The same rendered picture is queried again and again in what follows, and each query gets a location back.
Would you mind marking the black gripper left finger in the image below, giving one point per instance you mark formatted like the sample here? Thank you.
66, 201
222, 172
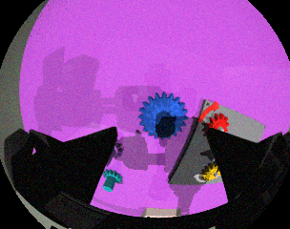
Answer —
81, 161

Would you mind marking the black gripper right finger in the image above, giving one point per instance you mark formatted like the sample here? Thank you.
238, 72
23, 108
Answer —
237, 159

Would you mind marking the red gear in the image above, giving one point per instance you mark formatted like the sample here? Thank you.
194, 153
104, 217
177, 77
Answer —
219, 120

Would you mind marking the blue gear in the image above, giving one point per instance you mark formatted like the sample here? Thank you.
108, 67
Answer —
163, 115

